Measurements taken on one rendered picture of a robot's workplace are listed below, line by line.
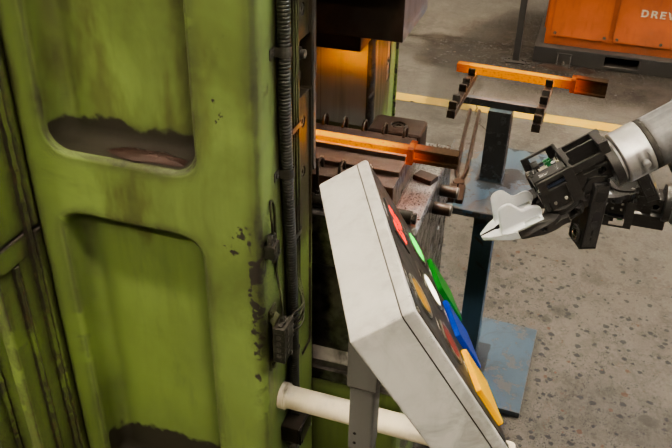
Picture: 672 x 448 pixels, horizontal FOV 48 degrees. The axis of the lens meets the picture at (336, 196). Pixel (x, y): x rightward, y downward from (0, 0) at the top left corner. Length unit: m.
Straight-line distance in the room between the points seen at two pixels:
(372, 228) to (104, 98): 0.55
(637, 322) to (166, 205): 1.97
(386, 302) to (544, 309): 1.99
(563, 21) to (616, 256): 2.17
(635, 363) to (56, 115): 1.99
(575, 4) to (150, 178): 3.97
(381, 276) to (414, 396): 0.14
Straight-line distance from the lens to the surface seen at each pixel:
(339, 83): 1.79
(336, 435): 1.90
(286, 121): 1.18
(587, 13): 4.97
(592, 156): 1.08
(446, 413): 0.93
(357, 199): 1.01
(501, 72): 2.14
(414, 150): 1.53
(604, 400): 2.53
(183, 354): 1.55
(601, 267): 3.09
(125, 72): 1.26
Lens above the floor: 1.71
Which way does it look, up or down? 31 degrees down
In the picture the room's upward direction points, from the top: 1 degrees clockwise
